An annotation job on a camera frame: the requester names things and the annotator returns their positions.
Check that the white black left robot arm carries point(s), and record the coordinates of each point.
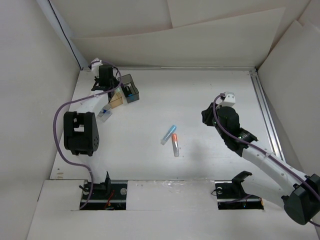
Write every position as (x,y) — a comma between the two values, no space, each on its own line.
(80,129)

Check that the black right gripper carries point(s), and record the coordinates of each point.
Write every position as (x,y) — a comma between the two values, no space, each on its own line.
(207,114)

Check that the orange highlighter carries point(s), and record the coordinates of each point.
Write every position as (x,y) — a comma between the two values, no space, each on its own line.
(175,145)

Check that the clear translucent container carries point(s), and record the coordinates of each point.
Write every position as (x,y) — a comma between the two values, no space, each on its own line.
(107,115)

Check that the green clear-cap highlighter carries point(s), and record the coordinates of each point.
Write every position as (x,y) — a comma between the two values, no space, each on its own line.
(117,90)

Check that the grey translucent container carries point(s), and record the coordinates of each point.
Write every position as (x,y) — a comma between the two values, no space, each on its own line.
(127,80)

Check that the light blue highlighter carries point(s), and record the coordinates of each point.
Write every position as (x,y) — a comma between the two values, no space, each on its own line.
(168,135)

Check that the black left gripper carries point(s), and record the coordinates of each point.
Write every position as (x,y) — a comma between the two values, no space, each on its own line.
(116,83)

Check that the orange translucent container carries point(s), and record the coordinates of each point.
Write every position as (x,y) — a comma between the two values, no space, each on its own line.
(116,101)

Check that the aluminium rail right edge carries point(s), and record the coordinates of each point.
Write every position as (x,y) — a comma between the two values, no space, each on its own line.
(271,132)

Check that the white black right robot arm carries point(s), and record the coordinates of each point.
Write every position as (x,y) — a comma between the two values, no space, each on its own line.
(297,193)

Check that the aluminium rail edge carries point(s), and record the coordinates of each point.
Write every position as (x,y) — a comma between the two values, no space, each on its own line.
(190,68)
(271,132)

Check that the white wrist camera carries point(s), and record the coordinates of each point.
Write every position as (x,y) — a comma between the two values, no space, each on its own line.
(228,99)
(94,67)

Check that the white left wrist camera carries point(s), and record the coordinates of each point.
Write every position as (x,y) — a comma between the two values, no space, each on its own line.
(94,67)

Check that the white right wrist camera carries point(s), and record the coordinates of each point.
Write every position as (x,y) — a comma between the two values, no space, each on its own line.
(228,99)

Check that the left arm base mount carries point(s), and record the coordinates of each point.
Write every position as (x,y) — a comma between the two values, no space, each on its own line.
(112,199)

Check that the black marker blue cap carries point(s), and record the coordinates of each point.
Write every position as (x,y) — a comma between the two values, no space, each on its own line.
(128,92)

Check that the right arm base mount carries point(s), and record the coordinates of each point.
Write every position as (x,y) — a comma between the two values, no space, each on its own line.
(230,194)

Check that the aluminium rail back edge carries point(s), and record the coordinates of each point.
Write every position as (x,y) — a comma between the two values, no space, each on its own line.
(190,68)

